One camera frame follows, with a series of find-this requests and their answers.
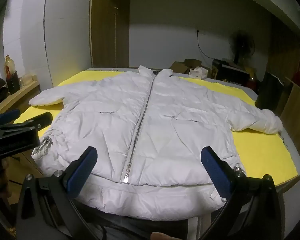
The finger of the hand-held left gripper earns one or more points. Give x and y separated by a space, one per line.
33 121
6 116

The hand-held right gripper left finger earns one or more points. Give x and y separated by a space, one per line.
82 171

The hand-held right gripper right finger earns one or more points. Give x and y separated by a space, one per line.
215 172

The white puffer jacket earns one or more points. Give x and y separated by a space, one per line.
165 130

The wooden counter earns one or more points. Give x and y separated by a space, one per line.
20 95

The small glass jar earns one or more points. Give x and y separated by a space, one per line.
21 82

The clear plastic jar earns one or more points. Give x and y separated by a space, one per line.
30 79

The yellow blanket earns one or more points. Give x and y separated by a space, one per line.
260 155

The oil bottle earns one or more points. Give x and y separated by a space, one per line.
9 65

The black cylinder bin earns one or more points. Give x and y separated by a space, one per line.
268 92

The white tissue box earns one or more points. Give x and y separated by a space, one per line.
198 73

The black and yellow box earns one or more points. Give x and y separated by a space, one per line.
230 72

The wooden board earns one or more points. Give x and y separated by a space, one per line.
295 110

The yellow round object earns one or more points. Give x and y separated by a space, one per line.
251 73

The cardboard box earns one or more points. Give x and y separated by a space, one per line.
178 67
193 62

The wooden door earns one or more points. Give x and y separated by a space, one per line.
107 30

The black standing fan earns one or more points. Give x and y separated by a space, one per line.
241 46

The wooden wardrobe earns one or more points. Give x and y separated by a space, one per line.
282 50

